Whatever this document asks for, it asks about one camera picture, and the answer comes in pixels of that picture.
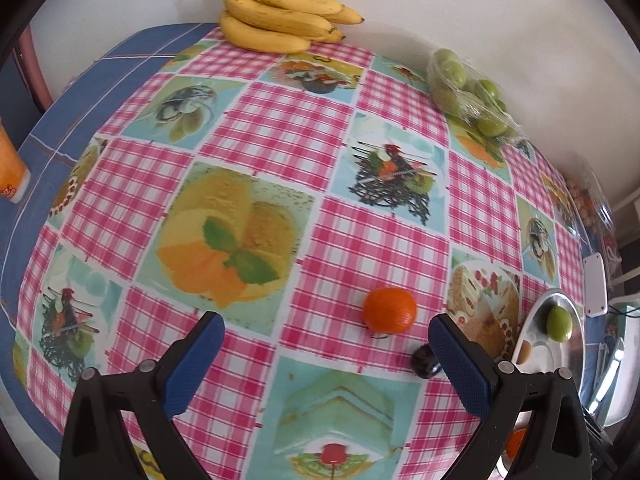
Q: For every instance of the small orange in tray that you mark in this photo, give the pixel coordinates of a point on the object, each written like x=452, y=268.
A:
x=514, y=442

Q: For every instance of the dark plum upper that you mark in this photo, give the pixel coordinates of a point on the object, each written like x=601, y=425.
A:
x=424, y=362

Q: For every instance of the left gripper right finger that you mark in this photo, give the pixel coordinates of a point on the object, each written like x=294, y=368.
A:
x=555, y=443

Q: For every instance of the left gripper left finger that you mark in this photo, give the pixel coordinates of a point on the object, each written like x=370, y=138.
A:
x=96, y=442

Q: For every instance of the green fruit at tray back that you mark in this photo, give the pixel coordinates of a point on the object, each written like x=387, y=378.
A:
x=559, y=324

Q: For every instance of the plastic tray of green fruits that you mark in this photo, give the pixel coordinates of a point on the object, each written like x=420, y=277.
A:
x=462, y=92

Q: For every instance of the checked pink fruit tablecloth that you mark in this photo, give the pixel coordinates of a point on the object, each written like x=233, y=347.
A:
x=279, y=192

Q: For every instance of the blue underlying tablecloth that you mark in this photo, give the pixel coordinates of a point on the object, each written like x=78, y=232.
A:
x=50, y=150

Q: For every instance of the brown longan fruit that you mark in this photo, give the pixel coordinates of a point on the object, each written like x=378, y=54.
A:
x=525, y=352

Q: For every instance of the white rectangular box device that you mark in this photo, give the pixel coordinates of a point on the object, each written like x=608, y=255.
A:
x=596, y=291

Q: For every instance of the bunch of yellow bananas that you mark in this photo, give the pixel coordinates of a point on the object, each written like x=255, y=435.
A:
x=285, y=26

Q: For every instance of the large orange mandarin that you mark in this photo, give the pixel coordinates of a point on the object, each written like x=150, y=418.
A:
x=389, y=310

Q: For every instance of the orange plastic cup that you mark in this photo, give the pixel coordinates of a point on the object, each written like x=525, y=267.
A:
x=14, y=174

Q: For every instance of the clear box of longans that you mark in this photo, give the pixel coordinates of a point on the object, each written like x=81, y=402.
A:
x=591, y=204

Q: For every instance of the round steel tray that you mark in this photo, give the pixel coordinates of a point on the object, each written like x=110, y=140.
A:
x=547, y=354

